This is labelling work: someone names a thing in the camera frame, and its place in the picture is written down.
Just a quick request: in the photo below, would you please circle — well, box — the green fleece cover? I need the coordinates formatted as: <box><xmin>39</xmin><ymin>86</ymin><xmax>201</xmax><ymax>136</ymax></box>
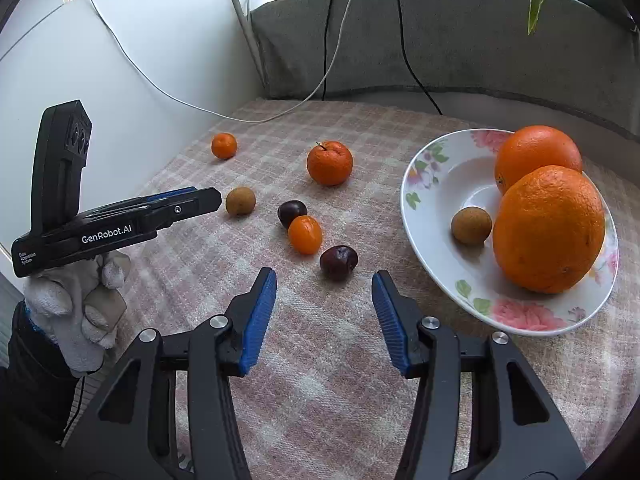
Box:
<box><xmin>252</xmin><ymin>0</ymin><xmax>639</xmax><ymax>138</ymax></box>

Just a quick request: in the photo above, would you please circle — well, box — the black cable right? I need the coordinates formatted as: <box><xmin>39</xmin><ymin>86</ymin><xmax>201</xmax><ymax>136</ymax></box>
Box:
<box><xmin>391</xmin><ymin>0</ymin><xmax>445</xmax><ymax>116</ymax></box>

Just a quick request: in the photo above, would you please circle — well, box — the dark plum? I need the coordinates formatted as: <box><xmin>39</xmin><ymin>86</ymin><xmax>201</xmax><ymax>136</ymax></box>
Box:
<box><xmin>320</xmin><ymin>245</ymin><xmax>359</xmax><ymax>282</ymax></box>
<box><xmin>277</xmin><ymin>200</ymin><xmax>308</xmax><ymax>229</ymax></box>

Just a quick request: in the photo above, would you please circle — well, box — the orange kumquat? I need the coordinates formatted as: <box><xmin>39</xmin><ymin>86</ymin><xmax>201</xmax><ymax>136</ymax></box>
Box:
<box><xmin>288</xmin><ymin>214</ymin><xmax>323</xmax><ymax>256</ymax></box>

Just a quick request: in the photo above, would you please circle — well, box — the large orange front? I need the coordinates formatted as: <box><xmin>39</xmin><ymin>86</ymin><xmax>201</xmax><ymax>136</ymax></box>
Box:
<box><xmin>492</xmin><ymin>165</ymin><xmax>605</xmax><ymax>294</ymax></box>

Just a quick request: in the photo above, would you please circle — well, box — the brown longan fruit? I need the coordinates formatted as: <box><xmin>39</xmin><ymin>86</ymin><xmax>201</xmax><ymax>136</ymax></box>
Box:
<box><xmin>450</xmin><ymin>206</ymin><xmax>492</xmax><ymax>246</ymax></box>

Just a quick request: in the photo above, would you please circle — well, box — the large orange back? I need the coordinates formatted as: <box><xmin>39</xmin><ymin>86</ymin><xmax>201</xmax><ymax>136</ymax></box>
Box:
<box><xmin>495</xmin><ymin>125</ymin><xmax>582</xmax><ymax>195</ymax></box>

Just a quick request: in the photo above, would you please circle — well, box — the pink plaid tablecloth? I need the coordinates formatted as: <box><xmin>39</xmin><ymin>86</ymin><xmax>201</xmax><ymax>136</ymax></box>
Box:
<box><xmin>64</xmin><ymin>97</ymin><xmax>640</xmax><ymax>480</ymax></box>

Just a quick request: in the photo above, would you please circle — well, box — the left gloved hand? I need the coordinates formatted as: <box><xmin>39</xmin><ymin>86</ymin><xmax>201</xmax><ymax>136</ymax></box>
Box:
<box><xmin>24</xmin><ymin>250</ymin><xmax>131</xmax><ymax>377</ymax></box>

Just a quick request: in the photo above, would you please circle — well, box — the floral white plate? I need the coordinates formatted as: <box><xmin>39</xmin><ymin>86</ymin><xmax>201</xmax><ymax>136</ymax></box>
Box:
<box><xmin>400</xmin><ymin>128</ymin><xmax>620</xmax><ymax>337</ymax></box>

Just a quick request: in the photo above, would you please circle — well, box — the mandarin with stem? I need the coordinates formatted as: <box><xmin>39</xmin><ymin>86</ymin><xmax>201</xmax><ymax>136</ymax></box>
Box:
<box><xmin>307</xmin><ymin>141</ymin><xmax>354</xmax><ymax>186</ymax></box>

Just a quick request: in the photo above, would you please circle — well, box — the small mandarin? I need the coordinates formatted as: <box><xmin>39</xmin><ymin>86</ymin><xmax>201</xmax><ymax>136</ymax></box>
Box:
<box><xmin>210</xmin><ymin>132</ymin><xmax>238</xmax><ymax>160</ymax></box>

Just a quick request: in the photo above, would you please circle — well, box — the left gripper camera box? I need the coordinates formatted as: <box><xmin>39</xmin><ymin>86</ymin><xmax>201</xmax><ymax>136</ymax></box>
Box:
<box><xmin>30</xmin><ymin>100</ymin><xmax>92</xmax><ymax>235</ymax></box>

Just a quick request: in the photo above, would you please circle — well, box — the large orange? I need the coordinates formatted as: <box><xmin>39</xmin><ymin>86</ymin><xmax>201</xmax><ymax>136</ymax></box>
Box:
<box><xmin>495</xmin><ymin>125</ymin><xmax>582</xmax><ymax>195</ymax></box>
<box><xmin>492</xmin><ymin>165</ymin><xmax>605</xmax><ymax>294</ymax></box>

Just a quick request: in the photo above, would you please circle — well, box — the black cable left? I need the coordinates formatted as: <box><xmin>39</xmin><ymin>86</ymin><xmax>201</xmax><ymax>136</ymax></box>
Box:
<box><xmin>319</xmin><ymin>0</ymin><xmax>342</xmax><ymax>102</ymax></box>

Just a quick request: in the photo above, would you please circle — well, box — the black cable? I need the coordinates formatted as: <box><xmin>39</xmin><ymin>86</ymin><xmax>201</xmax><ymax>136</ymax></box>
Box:
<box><xmin>319</xmin><ymin>0</ymin><xmax>342</xmax><ymax>102</ymax></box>
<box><xmin>391</xmin><ymin>0</ymin><xmax>445</xmax><ymax>116</ymax></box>

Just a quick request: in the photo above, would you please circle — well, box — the white cable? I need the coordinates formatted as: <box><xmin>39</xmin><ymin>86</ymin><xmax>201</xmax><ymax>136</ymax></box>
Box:
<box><xmin>79</xmin><ymin>0</ymin><xmax>369</xmax><ymax>125</ymax></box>

